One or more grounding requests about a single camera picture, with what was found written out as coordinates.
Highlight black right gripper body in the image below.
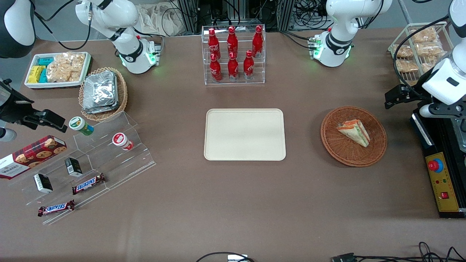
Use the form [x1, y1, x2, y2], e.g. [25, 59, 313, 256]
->
[0, 78, 35, 124]

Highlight triangle sandwich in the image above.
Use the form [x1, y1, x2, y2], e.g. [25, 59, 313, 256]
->
[336, 119, 371, 148]

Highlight oval brown wicker basket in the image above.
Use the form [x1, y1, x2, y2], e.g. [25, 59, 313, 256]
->
[79, 67, 128, 122]

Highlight round brown wicker basket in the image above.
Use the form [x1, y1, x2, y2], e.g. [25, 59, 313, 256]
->
[320, 106, 387, 167]

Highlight beige plastic tray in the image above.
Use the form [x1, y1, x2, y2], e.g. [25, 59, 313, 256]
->
[204, 108, 287, 161]

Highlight green lid snack cup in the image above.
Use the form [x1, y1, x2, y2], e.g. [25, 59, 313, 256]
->
[69, 116, 94, 136]

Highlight white rectangular bin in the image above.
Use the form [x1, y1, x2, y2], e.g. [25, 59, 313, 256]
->
[24, 52, 92, 90]

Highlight red tartan cookie box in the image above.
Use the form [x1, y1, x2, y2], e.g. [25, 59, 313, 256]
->
[0, 135, 67, 179]

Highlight yellow snack packet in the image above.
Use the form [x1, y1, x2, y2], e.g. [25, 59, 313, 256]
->
[28, 65, 46, 83]

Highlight silver foil pack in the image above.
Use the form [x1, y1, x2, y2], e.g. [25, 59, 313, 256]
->
[82, 102, 119, 115]
[83, 71, 118, 108]

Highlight small black box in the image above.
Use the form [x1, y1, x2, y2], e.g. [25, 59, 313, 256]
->
[33, 173, 54, 194]
[65, 157, 83, 178]

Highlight silver metal pan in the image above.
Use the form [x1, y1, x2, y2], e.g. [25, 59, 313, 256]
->
[451, 117, 466, 152]

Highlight clear bag of crackers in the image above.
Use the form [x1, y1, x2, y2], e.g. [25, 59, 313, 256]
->
[46, 52, 86, 83]

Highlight red lid snack cup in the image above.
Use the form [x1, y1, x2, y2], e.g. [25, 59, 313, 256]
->
[112, 132, 134, 151]

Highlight brown Snickers bar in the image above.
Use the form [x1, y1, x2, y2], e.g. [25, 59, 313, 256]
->
[72, 173, 106, 195]
[37, 199, 75, 217]

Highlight clear acrylic stepped display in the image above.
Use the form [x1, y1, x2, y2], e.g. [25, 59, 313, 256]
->
[7, 111, 157, 225]

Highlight thin grey metal pole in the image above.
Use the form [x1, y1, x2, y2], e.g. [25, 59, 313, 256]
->
[398, 0, 414, 24]

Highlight black yellow control box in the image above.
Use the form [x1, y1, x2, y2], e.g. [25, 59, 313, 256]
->
[411, 108, 466, 219]

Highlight beige cloth bag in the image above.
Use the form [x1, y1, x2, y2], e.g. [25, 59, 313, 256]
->
[138, 3, 184, 37]

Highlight red cola bottle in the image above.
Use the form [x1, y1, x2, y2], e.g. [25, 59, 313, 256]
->
[252, 25, 264, 58]
[210, 53, 222, 82]
[243, 50, 254, 80]
[228, 52, 239, 81]
[227, 26, 238, 59]
[208, 28, 221, 60]

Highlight clear acrylic bottle rack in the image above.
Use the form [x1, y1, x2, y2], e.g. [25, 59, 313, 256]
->
[201, 24, 266, 86]

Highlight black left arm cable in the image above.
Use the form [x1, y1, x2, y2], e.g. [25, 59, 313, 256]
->
[392, 15, 452, 100]

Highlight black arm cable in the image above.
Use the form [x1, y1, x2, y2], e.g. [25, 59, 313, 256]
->
[33, 0, 91, 51]
[392, 15, 452, 100]

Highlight white wire rack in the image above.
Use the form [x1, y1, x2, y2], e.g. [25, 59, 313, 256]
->
[387, 21, 455, 86]

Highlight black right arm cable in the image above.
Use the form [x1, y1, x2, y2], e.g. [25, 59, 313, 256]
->
[33, 0, 91, 51]

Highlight black base cables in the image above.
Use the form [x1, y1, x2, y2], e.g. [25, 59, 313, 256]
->
[280, 30, 318, 50]

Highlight tangled black cables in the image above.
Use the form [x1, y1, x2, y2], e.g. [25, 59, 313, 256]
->
[293, 0, 330, 30]

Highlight aluminium frame column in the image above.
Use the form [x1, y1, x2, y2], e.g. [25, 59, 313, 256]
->
[277, 0, 295, 31]
[177, 0, 199, 35]

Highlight black floor cable bundle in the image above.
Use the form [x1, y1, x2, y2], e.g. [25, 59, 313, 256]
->
[355, 242, 466, 262]

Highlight black looped floor cable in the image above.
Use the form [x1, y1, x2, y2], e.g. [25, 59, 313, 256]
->
[196, 252, 255, 262]

